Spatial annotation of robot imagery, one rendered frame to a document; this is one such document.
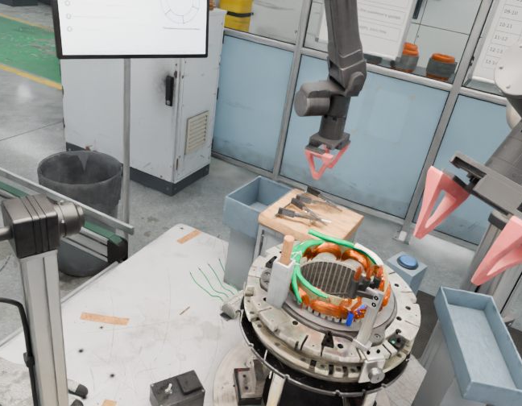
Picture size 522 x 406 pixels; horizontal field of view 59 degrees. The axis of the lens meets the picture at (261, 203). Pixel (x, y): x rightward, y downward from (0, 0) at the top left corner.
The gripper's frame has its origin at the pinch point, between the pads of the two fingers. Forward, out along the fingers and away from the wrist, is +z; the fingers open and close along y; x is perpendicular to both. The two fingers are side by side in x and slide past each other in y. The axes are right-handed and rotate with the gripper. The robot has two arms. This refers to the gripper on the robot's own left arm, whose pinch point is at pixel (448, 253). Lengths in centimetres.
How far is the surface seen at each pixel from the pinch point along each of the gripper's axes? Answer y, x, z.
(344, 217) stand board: -50, 42, 12
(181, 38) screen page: -134, 16, 0
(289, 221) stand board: -52, 29, 19
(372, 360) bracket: -8.8, 19.2, 21.4
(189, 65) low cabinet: -250, 75, 12
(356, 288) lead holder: -13.2, 10.5, 13.0
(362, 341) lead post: -11.4, 18.0, 20.4
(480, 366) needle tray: -5.3, 44.2, 15.4
